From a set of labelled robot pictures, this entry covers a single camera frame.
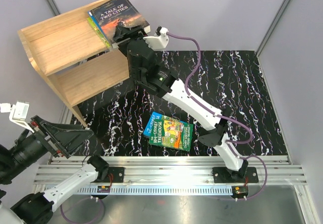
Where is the purple cable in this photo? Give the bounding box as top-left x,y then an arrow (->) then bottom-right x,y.
166,31 -> 268,201
60,196 -> 104,223

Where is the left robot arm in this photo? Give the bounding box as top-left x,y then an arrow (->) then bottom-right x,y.
1,116 -> 110,223

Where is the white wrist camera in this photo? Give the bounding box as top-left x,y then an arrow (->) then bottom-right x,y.
1,101 -> 34,133
143,26 -> 169,50

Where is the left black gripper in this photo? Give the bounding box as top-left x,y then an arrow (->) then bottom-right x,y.
0,114 -> 94,184

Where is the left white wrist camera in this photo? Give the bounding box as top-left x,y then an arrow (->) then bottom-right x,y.
1,101 -> 34,133

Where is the green 65-Storey Treehouse book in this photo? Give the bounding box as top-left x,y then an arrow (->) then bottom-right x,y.
87,17 -> 111,49

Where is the wooden two-tier shelf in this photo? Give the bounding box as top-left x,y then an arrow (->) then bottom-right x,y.
18,0 -> 129,126

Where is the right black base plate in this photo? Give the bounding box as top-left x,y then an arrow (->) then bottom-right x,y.
211,167 -> 259,184

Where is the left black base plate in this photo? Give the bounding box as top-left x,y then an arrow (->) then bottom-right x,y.
93,167 -> 125,183

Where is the aluminium mounting rail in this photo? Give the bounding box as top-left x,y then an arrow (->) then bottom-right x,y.
32,156 -> 307,192

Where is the dark Tale of Two Cities book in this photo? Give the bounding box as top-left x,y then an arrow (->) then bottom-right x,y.
90,0 -> 151,45

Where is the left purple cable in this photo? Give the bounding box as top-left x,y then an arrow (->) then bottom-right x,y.
60,196 -> 104,223

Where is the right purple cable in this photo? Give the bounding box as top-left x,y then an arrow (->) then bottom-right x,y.
166,31 -> 268,201

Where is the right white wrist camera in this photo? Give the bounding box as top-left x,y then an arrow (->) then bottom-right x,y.
143,26 -> 169,50

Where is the green 104-Storey Treehouse book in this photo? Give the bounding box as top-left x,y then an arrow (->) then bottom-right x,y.
149,117 -> 193,151

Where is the blue 26-Storey Treehouse book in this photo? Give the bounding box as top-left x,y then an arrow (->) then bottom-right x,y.
143,112 -> 163,138

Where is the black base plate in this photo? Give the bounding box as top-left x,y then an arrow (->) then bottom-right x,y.
93,167 -> 125,183
211,167 -> 259,184

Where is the blue paperback book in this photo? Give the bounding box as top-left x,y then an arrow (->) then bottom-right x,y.
88,11 -> 110,43

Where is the black marble pattern mat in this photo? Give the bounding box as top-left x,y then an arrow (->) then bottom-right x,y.
77,50 -> 288,156

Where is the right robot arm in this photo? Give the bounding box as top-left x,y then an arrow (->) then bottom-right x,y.
113,25 -> 248,182

